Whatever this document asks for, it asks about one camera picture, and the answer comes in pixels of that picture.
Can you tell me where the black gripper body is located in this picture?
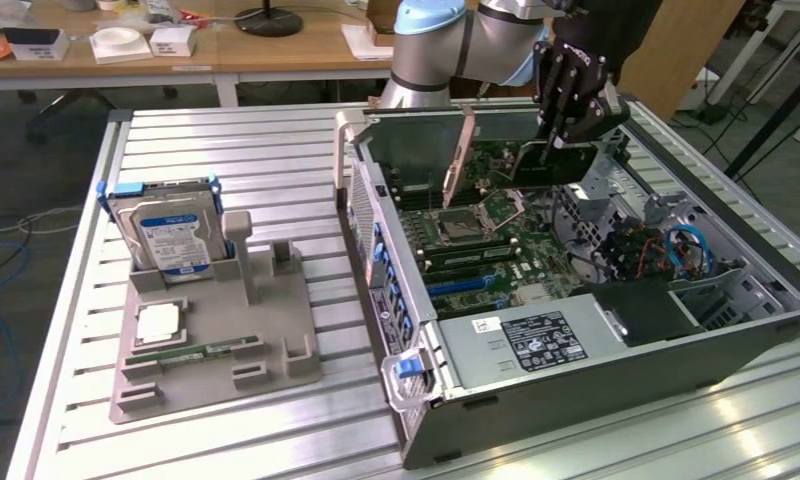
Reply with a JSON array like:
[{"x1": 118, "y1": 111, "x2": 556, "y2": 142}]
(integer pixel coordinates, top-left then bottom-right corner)
[{"x1": 551, "y1": 0, "x2": 661, "y2": 74}]

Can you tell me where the black GPU with metal bracket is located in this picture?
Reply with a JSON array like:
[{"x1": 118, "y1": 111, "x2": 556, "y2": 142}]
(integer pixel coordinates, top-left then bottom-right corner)
[{"x1": 441, "y1": 103, "x2": 603, "y2": 210}]

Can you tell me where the wooden cabinet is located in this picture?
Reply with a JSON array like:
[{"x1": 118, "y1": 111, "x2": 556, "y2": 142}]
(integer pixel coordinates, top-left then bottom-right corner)
[{"x1": 549, "y1": 0, "x2": 748, "y2": 121}]

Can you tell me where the black power adapter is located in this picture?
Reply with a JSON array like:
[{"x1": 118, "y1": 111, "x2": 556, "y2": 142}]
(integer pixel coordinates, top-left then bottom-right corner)
[{"x1": 695, "y1": 102, "x2": 729, "y2": 126}]

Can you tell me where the silver drive cage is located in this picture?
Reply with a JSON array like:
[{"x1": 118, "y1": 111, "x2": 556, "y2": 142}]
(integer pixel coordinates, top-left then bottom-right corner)
[{"x1": 551, "y1": 122, "x2": 692, "y2": 251}]

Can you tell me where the open socket cover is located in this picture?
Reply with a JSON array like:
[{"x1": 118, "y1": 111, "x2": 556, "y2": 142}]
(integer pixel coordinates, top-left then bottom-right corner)
[{"x1": 480, "y1": 187, "x2": 529, "y2": 220}]

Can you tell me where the black slanted pole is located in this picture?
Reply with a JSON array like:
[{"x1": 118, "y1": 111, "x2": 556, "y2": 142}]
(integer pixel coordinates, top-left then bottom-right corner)
[{"x1": 724, "y1": 47, "x2": 800, "y2": 180}]

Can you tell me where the white booklet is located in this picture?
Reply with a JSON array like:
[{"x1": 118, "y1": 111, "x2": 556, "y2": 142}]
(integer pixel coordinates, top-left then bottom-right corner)
[{"x1": 341, "y1": 23, "x2": 396, "y2": 62}]

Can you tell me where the green motherboard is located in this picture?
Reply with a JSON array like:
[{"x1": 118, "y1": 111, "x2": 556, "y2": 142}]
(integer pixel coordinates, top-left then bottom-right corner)
[{"x1": 387, "y1": 139, "x2": 599, "y2": 321}]

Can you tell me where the open cardboard box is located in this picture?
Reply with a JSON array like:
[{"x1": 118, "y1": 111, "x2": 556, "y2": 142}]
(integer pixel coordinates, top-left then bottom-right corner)
[{"x1": 364, "y1": 0, "x2": 401, "y2": 36}]

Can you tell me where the CPU socket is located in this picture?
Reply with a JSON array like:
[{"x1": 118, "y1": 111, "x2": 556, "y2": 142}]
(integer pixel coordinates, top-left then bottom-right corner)
[{"x1": 432, "y1": 207, "x2": 489, "y2": 247}]

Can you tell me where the black plastic air shroud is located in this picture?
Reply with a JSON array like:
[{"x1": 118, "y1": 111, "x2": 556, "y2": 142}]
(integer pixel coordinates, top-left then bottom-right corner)
[{"x1": 591, "y1": 276, "x2": 707, "y2": 349}]

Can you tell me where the blue expansion slot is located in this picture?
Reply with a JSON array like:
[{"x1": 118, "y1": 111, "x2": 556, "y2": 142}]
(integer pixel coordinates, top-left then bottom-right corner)
[{"x1": 425, "y1": 278, "x2": 493, "y2": 298}]

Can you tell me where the silver disk bay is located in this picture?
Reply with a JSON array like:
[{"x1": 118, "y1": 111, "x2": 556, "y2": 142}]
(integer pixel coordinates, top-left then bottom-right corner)
[{"x1": 668, "y1": 267, "x2": 786, "y2": 332}]

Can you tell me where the black round lamp base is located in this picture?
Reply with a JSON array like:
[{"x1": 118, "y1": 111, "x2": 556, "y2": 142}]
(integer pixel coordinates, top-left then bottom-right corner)
[{"x1": 234, "y1": 0, "x2": 305, "y2": 38}]

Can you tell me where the blue card retention latch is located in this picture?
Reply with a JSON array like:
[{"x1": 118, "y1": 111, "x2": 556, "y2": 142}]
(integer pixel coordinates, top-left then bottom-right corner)
[{"x1": 371, "y1": 219, "x2": 417, "y2": 352}]

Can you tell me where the grey power supply unit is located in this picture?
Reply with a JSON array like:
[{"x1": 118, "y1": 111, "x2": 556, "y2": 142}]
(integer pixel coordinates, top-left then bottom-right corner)
[{"x1": 437, "y1": 294, "x2": 627, "y2": 390}]

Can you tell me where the open black PC case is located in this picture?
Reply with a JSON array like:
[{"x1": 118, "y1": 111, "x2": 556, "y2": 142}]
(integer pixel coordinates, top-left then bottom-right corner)
[{"x1": 332, "y1": 93, "x2": 800, "y2": 471}]

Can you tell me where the plain white carton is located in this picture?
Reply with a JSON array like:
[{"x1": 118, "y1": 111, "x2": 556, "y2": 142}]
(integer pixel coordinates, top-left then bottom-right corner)
[{"x1": 149, "y1": 26, "x2": 198, "y2": 58}]

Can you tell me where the hard disk in blue caddy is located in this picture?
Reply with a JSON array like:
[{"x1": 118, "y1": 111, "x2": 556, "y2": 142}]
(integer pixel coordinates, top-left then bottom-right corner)
[{"x1": 96, "y1": 174, "x2": 225, "y2": 279}]

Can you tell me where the white square tape holder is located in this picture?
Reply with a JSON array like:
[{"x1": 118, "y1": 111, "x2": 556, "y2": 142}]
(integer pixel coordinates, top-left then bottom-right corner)
[{"x1": 89, "y1": 27, "x2": 154, "y2": 65}]

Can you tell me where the grey parts rack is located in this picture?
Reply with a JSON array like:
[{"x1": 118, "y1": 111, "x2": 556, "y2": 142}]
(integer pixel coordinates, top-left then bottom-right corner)
[{"x1": 109, "y1": 209, "x2": 322, "y2": 426}]

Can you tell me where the wooden desk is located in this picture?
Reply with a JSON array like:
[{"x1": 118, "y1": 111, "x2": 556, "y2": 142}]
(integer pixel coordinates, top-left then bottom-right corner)
[{"x1": 0, "y1": 0, "x2": 583, "y2": 109}]

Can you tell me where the black office chair base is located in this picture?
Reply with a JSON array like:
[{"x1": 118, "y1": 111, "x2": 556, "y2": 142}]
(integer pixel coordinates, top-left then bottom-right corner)
[{"x1": 17, "y1": 88, "x2": 118, "y2": 145}]

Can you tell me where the silver CPU chip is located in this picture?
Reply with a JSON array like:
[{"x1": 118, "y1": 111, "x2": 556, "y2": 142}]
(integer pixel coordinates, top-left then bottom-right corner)
[{"x1": 134, "y1": 304, "x2": 182, "y2": 345}]

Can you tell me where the green RAM stick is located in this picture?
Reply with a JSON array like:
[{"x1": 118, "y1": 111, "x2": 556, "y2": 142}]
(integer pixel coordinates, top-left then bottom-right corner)
[{"x1": 124, "y1": 339, "x2": 262, "y2": 369}]

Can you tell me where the white box with black top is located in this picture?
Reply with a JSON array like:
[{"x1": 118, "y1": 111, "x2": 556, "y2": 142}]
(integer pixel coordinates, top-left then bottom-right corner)
[{"x1": 5, "y1": 28, "x2": 72, "y2": 62}]

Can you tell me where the white desk frame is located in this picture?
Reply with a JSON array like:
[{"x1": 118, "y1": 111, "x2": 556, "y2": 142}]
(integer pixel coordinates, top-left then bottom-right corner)
[{"x1": 703, "y1": 0, "x2": 800, "y2": 144}]

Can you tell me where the red and black wire bundle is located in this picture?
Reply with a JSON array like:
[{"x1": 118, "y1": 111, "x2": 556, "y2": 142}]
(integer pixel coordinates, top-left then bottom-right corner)
[{"x1": 603, "y1": 227, "x2": 675, "y2": 281}]

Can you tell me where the blue wire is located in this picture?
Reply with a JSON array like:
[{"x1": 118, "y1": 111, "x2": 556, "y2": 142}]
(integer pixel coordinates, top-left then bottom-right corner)
[{"x1": 664, "y1": 227, "x2": 716, "y2": 275}]

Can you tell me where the blue case handle latch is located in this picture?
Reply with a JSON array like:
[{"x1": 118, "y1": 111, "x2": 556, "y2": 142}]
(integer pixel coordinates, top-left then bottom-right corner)
[{"x1": 396, "y1": 358, "x2": 427, "y2": 385}]

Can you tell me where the white floor cable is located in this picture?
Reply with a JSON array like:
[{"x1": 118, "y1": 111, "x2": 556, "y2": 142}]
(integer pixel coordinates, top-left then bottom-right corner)
[{"x1": 0, "y1": 207, "x2": 81, "y2": 235}]

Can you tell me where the blue floor cable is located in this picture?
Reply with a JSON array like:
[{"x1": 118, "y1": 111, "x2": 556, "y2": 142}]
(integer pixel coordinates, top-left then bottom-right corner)
[{"x1": 0, "y1": 227, "x2": 26, "y2": 426}]

